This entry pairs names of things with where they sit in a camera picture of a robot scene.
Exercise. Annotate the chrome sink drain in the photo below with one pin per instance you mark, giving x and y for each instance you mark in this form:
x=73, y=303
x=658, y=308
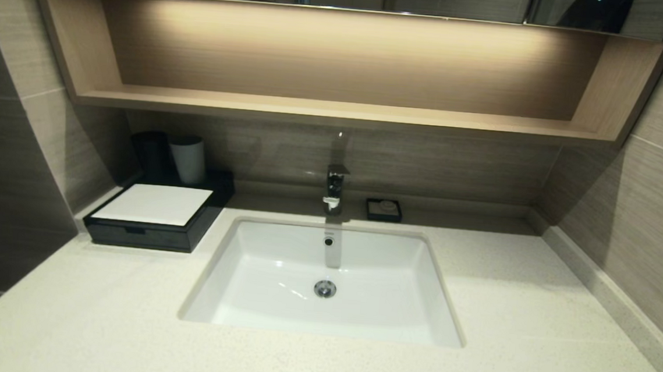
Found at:
x=325, y=289

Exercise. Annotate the chrome faucet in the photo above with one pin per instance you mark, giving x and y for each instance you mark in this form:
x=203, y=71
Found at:
x=335, y=187

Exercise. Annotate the black amenity drawer box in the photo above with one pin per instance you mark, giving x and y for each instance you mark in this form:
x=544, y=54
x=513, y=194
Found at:
x=214, y=201

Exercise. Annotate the black cup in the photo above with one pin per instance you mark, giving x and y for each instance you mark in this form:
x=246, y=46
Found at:
x=150, y=151

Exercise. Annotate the grey plastic cup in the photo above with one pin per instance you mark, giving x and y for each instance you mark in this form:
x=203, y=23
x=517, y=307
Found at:
x=189, y=162

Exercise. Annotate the wooden wall shelf niche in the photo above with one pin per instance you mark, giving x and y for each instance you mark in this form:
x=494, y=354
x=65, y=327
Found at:
x=342, y=112

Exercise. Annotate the round soap bar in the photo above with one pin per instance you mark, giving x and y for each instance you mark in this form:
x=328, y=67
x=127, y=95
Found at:
x=388, y=206

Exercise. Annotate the white sink basin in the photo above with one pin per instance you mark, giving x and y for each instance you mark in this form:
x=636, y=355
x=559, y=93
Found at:
x=382, y=296

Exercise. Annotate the black soap dish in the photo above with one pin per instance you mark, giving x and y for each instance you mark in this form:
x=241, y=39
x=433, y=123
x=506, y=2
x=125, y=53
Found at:
x=371, y=213

